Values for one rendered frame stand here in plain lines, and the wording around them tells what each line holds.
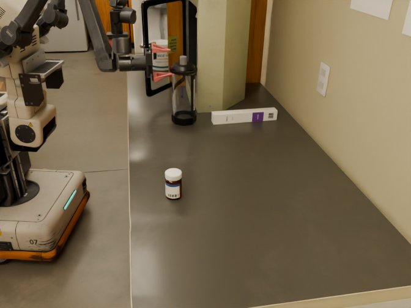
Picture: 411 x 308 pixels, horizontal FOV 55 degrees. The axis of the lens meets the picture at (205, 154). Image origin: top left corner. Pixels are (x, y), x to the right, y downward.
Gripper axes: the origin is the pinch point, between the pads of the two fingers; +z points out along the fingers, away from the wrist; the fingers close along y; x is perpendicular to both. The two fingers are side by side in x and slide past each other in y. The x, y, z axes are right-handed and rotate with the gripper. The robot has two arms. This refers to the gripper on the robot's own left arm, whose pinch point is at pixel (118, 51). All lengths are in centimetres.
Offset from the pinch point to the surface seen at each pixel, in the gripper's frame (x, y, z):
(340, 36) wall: -79, 75, -23
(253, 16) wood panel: -10, 66, -18
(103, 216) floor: 13, -20, 110
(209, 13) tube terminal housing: -46, 37, -25
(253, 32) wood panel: -10, 67, -10
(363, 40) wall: -93, 75, -25
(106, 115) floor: 183, -22, 110
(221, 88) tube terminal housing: -46, 43, 6
